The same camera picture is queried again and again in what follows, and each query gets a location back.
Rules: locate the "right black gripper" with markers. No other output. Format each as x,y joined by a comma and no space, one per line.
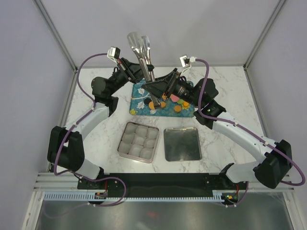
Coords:
161,85

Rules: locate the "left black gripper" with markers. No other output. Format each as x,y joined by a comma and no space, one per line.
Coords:
132,71

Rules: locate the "pink round cookie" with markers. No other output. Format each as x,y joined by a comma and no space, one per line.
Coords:
174,98

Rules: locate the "orange round cookie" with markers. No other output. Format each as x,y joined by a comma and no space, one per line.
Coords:
151,105

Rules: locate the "steel kitchen tongs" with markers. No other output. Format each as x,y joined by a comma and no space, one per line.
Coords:
140,46

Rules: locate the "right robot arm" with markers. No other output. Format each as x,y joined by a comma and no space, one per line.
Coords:
272,159

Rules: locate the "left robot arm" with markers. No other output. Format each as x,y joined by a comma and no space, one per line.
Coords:
66,148

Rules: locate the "black round cookie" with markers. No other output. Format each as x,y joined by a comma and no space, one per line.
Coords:
147,101

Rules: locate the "light green cookie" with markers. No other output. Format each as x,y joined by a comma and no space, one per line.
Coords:
180,102

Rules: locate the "teal floral tray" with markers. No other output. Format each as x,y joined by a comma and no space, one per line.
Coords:
137,106

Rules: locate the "cookie tin with liners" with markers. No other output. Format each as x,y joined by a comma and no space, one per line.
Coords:
138,142

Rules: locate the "silver tin lid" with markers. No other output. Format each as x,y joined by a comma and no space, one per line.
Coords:
182,144

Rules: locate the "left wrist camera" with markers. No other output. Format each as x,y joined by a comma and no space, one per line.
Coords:
113,53

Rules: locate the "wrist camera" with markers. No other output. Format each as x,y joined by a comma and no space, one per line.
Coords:
185,61
113,53

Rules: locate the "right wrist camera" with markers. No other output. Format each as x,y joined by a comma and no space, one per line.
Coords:
185,61

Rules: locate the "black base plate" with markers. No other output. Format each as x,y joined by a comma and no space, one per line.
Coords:
175,184

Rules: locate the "white cable duct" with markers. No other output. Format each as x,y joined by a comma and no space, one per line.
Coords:
94,196

